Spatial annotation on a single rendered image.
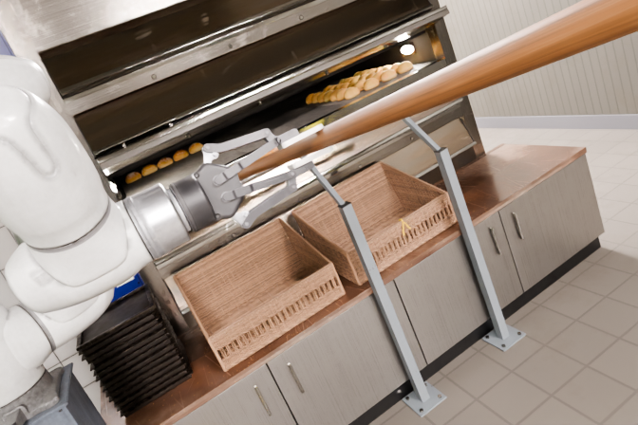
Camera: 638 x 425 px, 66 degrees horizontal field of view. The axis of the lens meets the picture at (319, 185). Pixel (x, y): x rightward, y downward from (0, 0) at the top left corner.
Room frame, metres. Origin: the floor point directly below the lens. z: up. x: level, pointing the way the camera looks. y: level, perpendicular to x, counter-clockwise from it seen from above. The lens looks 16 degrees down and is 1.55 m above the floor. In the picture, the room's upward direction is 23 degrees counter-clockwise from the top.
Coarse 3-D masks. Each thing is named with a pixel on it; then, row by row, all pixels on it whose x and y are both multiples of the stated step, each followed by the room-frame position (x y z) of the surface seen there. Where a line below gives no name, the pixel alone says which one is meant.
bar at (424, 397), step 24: (408, 120) 2.03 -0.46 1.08; (432, 144) 1.92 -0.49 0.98; (456, 192) 1.88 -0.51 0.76; (360, 240) 1.71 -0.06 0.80; (480, 264) 1.88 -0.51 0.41; (384, 288) 1.72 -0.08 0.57; (480, 288) 1.91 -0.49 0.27; (384, 312) 1.72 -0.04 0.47; (504, 336) 1.88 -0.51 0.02; (408, 360) 1.71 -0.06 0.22; (432, 408) 1.66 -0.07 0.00
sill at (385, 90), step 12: (444, 60) 2.65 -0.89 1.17; (420, 72) 2.59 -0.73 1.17; (432, 72) 2.62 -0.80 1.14; (396, 84) 2.54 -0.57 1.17; (372, 96) 2.48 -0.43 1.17; (384, 96) 2.50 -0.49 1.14; (348, 108) 2.43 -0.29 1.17; (360, 108) 2.46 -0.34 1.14; (324, 120) 2.38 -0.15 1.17; (300, 132) 2.34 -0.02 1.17
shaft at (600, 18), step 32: (608, 0) 0.28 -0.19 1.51; (544, 32) 0.32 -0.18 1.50; (576, 32) 0.30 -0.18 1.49; (608, 32) 0.28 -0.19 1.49; (480, 64) 0.38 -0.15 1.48; (512, 64) 0.35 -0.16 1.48; (544, 64) 0.33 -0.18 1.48; (416, 96) 0.47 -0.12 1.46; (448, 96) 0.43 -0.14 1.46; (352, 128) 0.61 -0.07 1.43; (256, 160) 1.13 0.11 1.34; (288, 160) 0.91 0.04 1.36
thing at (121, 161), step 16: (432, 16) 2.48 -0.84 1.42; (400, 32) 2.41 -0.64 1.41; (416, 32) 2.61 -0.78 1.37; (368, 48) 2.34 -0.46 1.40; (336, 64) 2.28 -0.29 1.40; (288, 80) 2.20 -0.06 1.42; (304, 80) 2.26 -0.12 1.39; (256, 96) 2.14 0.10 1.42; (272, 96) 2.26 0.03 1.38; (224, 112) 2.09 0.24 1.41; (240, 112) 2.25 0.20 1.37; (192, 128) 2.03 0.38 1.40; (208, 128) 2.23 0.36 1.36; (144, 144) 1.97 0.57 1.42; (160, 144) 2.01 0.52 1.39; (112, 160) 1.92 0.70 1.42; (128, 160) 2.00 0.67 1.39
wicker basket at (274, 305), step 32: (224, 256) 2.10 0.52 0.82; (256, 256) 2.12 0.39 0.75; (288, 256) 2.15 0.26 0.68; (320, 256) 1.86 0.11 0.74; (192, 288) 2.02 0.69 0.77; (224, 288) 2.05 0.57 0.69; (256, 288) 2.07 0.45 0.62; (288, 288) 1.71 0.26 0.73; (320, 288) 1.89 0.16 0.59; (224, 320) 1.97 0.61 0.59; (256, 320) 1.65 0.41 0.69; (288, 320) 1.69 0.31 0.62; (224, 352) 1.60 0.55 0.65
